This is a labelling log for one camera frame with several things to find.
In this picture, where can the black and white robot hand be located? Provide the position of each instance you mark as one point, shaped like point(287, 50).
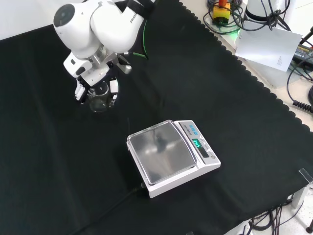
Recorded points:
point(97, 78)

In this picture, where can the clear glass beaker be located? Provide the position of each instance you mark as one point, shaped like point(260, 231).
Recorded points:
point(99, 99)

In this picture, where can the white electronic balance steel pan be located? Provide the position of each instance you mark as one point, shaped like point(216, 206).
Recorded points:
point(171, 156)

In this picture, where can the black bench cloth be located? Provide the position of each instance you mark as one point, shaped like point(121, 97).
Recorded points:
point(122, 122)

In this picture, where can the yellow stop button box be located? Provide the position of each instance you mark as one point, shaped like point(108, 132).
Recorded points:
point(221, 13)

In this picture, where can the black power adapter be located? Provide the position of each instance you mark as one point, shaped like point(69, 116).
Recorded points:
point(303, 55)

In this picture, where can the metal frame bracket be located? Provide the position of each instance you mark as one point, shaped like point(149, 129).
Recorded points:
point(303, 191)

